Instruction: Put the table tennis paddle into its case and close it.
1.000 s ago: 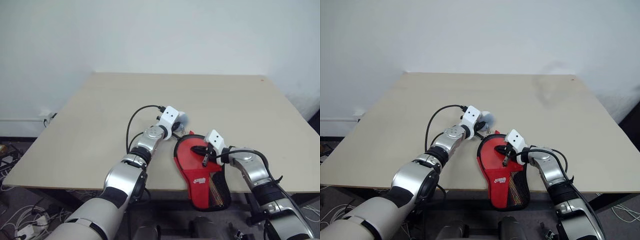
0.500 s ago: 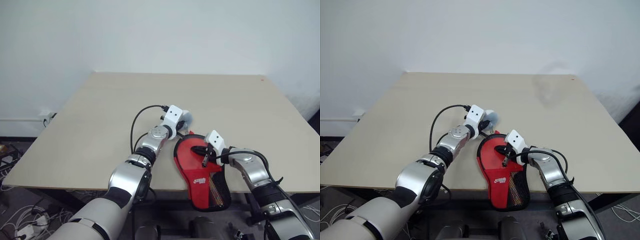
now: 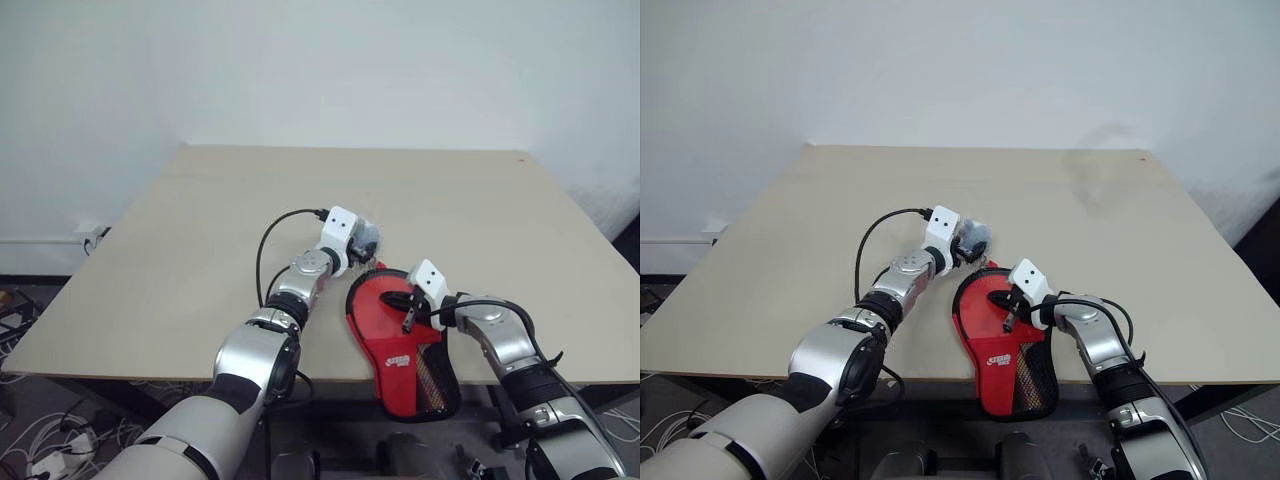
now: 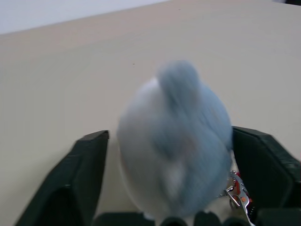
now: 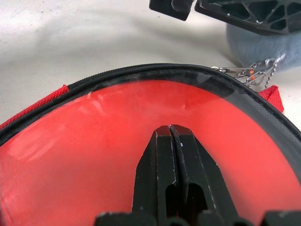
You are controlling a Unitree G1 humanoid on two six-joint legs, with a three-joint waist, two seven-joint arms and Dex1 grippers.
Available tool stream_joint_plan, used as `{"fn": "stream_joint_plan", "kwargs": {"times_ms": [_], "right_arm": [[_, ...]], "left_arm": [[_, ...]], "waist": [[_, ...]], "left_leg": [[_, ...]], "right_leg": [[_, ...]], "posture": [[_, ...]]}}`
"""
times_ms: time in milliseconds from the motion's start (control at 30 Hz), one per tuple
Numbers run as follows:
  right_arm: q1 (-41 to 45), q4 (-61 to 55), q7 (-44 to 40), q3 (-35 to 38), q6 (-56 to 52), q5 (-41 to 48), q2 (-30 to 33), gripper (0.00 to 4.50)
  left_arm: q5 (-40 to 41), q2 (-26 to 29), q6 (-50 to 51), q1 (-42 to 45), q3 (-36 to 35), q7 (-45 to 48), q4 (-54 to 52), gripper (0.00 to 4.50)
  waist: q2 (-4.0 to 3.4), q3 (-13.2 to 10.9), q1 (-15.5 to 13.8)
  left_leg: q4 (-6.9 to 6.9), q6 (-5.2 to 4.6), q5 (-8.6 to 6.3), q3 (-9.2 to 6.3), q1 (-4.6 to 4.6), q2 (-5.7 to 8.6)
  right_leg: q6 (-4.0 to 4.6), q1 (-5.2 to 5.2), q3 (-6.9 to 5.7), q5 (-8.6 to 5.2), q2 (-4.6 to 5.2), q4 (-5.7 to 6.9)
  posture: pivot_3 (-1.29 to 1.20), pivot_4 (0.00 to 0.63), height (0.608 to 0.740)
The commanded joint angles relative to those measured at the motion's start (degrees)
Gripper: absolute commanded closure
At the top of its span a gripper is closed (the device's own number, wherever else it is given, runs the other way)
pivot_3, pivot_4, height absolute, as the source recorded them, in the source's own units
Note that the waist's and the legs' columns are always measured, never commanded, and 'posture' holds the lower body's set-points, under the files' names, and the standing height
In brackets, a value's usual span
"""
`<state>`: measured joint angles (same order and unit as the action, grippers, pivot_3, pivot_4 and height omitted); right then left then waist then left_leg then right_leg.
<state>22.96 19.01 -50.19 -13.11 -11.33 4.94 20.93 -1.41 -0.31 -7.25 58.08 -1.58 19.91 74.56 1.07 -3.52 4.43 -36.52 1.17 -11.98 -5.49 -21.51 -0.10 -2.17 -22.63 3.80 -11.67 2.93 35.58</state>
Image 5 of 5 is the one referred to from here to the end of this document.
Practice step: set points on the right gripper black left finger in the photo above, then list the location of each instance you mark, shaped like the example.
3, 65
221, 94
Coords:
155, 176

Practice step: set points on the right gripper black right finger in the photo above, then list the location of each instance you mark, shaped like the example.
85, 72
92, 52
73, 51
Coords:
200, 176

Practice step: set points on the red black paddle case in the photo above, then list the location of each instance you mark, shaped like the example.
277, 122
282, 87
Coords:
164, 70

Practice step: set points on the fluffy white grey pom-pom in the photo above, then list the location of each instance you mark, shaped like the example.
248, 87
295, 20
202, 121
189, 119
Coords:
258, 47

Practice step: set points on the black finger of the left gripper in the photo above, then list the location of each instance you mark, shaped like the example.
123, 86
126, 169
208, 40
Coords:
211, 10
164, 7

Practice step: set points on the red table tennis paddle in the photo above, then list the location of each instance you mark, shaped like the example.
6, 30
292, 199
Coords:
94, 141

